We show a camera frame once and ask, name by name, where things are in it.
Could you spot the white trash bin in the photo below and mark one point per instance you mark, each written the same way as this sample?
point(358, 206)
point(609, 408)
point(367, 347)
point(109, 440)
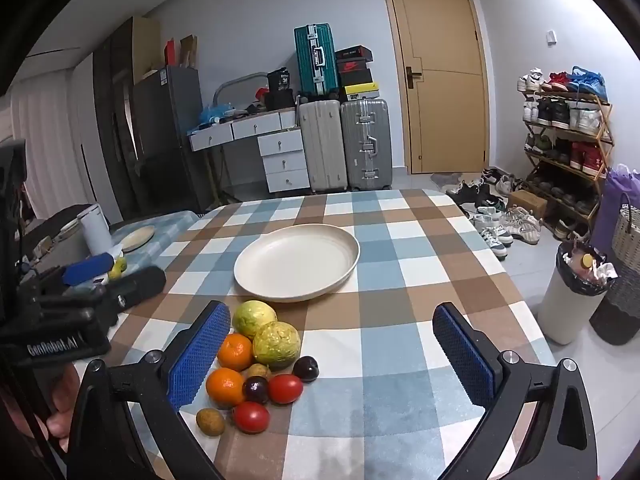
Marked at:
point(570, 310)

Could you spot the blue patterned tablecloth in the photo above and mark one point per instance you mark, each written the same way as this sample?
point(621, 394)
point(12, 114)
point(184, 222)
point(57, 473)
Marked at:
point(170, 232)

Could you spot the white curtain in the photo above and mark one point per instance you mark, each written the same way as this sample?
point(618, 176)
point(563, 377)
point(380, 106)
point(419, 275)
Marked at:
point(50, 150)

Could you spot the beige suitcase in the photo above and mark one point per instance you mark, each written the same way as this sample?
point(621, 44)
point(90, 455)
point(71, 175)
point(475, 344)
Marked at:
point(324, 145)

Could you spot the small green lime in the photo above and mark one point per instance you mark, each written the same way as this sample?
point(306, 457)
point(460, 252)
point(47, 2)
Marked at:
point(117, 269)

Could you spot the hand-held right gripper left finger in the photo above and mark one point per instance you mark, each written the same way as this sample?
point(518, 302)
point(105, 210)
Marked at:
point(197, 355)

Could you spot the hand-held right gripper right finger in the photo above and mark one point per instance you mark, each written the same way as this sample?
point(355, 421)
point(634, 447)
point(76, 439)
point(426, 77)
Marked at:
point(462, 355)

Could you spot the rows of assorted shoes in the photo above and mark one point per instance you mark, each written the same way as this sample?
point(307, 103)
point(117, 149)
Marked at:
point(560, 112)

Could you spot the woven laundry basket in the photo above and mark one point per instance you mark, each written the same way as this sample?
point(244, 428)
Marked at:
point(622, 285)

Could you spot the smooth yellow-green guava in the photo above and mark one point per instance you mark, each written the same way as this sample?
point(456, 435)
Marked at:
point(252, 317)

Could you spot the large cardboard box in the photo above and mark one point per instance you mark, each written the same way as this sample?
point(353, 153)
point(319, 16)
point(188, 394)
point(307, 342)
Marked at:
point(146, 45)

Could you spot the tan wooden door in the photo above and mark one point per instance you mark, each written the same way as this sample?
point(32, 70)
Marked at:
point(440, 75)

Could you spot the white wall switch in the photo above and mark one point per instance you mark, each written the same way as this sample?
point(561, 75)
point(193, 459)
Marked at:
point(552, 37)

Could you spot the wooden shoe rack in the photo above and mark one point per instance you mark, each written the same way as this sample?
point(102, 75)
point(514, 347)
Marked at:
point(605, 125)

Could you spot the silver suitcase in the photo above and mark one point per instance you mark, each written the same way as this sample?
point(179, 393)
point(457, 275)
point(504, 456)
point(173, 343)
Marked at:
point(366, 145)

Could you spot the teal suitcase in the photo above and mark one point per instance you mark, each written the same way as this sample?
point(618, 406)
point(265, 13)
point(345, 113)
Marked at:
point(315, 60)

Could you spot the cream round plate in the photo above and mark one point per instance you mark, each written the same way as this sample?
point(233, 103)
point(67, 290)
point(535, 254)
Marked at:
point(295, 265)

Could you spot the small brown kiwi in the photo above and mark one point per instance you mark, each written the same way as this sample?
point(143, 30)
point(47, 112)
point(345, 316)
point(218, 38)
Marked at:
point(258, 371)
point(210, 421)

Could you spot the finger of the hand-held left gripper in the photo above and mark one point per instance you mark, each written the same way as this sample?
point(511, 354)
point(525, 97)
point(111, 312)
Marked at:
point(135, 285)
point(87, 267)

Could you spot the grey refrigerator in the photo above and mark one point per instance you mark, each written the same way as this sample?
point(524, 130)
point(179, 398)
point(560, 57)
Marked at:
point(167, 140)

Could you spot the orange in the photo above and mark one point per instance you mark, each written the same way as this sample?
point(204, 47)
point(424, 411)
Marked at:
point(234, 352)
point(224, 387)

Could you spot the bumpy yellow-green guava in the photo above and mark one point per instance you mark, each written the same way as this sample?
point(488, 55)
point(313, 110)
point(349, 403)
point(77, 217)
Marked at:
point(276, 345)

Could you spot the brown paper bag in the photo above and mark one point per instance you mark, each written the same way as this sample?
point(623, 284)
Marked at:
point(188, 52)

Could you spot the purple gift bag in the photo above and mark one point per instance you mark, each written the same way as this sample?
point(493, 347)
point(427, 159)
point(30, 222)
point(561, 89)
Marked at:
point(612, 195)

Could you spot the black bag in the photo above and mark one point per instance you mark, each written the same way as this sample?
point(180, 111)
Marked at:
point(281, 100)

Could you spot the small beige saucer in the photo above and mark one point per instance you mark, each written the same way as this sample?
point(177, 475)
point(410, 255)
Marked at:
point(137, 239)

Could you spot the red tomato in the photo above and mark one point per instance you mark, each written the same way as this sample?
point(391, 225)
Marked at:
point(251, 416)
point(285, 388)

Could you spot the white desk with drawers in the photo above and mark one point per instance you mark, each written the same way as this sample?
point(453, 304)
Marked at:
point(280, 160)

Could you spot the small cardboard box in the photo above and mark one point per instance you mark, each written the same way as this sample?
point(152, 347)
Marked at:
point(527, 203)

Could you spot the dark purple plum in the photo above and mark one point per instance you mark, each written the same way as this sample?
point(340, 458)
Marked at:
point(305, 368)
point(255, 389)

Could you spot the person's left hand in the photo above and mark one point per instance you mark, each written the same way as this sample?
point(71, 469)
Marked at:
point(65, 400)

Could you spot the checked tablecloth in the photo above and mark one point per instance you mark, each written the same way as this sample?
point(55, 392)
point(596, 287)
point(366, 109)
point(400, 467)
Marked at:
point(400, 310)

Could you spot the grey metal hoop frame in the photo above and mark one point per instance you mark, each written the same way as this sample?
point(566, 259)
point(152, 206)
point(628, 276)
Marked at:
point(240, 79)

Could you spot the grey door mat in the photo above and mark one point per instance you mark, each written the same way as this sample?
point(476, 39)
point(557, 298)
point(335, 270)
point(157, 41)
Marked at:
point(446, 178)

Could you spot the dark brown wardrobe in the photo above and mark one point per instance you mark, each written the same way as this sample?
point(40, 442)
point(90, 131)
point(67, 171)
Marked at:
point(117, 110)

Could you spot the red cap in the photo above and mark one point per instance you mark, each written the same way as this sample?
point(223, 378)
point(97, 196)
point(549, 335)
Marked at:
point(261, 93)

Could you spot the pile of sneakers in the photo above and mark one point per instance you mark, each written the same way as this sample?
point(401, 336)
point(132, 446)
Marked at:
point(500, 225)

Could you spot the black printed box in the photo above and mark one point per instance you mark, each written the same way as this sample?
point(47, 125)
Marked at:
point(279, 80)

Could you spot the blue plastic bag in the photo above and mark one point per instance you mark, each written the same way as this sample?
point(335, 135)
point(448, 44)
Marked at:
point(216, 114)

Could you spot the white kettle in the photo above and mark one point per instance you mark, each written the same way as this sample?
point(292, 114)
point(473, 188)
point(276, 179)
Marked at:
point(95, 230)

